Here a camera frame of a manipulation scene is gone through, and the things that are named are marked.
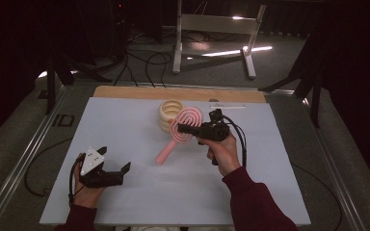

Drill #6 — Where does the grey metal stand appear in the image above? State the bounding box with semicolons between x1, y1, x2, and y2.
172;0;267;80

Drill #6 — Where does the white table mat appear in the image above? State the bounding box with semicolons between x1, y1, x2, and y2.
39;96;312;226

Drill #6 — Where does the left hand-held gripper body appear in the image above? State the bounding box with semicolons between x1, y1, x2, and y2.
78;146;124;189

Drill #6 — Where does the black floor cable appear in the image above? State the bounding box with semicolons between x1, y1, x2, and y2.
290;163;344;231
113;47;174;89
24;137;75;198

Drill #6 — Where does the white label strip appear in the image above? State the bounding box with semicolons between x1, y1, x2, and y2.
209;103;247;110

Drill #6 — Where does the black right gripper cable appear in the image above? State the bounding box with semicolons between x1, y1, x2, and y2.
220;115;249;169

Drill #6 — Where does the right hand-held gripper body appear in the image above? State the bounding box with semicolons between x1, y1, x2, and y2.
198;108;231;167

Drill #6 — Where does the person's right hand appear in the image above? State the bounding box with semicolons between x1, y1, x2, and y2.
196;133;242;177

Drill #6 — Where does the black tripod stand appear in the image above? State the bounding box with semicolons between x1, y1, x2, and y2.
44;51;114;116
258;61;323;129

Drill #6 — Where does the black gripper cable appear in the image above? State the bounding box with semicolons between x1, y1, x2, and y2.
220;115;249;169
67;153;87;206

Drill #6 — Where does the aluminium floor rail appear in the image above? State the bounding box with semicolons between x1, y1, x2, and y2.
0;85;70;231
300;95;369;231

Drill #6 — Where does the cream ringed holder cup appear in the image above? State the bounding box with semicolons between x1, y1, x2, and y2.
158;99;185;134

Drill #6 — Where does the person's left hand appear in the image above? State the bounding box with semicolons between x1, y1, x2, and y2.
71;153;108;210

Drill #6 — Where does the pink hairbrush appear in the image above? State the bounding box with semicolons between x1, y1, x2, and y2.
154;106;204;167

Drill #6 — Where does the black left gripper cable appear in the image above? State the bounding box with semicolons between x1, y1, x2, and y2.
67;153;87;206

